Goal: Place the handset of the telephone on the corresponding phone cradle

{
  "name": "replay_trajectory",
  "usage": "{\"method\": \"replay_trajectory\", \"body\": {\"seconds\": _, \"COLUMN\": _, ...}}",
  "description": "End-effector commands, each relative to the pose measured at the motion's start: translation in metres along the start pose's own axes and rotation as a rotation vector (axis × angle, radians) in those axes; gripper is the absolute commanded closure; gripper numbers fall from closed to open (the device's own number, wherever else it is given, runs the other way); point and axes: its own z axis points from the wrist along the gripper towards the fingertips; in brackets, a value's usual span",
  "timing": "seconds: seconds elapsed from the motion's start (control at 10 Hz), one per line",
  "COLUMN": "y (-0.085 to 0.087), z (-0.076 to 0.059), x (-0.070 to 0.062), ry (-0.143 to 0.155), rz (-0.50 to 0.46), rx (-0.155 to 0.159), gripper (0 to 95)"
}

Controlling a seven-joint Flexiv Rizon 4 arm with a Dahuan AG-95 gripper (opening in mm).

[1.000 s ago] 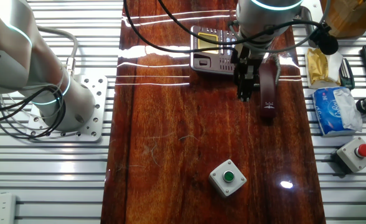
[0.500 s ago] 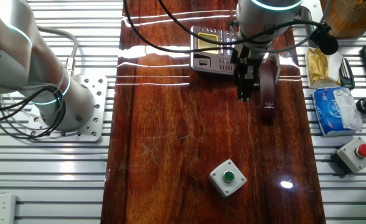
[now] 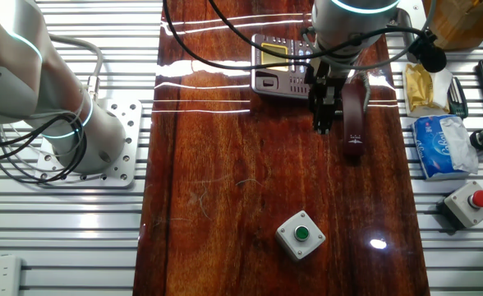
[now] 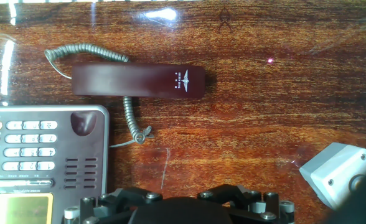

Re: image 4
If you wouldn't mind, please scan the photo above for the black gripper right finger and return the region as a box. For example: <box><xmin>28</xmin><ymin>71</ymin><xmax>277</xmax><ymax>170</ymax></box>
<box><xmin>197</xmin><ymin>184</ymin><xmax>296</xmax><ymax>224</ymax></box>

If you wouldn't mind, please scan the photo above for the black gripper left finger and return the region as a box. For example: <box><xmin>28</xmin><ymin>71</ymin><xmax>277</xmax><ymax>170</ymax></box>
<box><xmin>63</xmin><ymin>186</ymin><xmax>164</xmax><ymax>224</ymax></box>

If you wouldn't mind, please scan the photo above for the grey phone cord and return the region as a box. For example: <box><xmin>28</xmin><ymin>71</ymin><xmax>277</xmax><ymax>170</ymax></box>
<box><xmin>44</xmin><ymin>43</ymin><xmax>155</xmax><ymax>147</ymax></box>

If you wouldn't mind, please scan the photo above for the dark red telephone handset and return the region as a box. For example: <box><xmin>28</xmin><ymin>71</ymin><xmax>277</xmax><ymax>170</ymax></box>
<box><xmin>71</xmin><ymin>63</ymin><xmax>206</xmax><ymax>100</ymax></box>

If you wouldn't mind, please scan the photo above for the dark red telephone base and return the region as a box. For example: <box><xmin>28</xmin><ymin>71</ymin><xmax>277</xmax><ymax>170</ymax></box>
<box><xmin>0</xmin><ymin>105</ymin><xmax>110</xmax><ymax>224</ymax></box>

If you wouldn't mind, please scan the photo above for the grey green-button box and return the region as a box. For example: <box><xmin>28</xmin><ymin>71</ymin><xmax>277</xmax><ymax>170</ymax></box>
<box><xmin>299</xmin><ymin>142</ymin><xmax>366</xmax><ymax>211</ymax></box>

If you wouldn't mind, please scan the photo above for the glossy red-brown wooden board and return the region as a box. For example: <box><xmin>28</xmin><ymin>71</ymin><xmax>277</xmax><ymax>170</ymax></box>
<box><xmin>0</xmin><ymin>0</ymin><xmax>366</xmax><ymax>224</ymax></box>

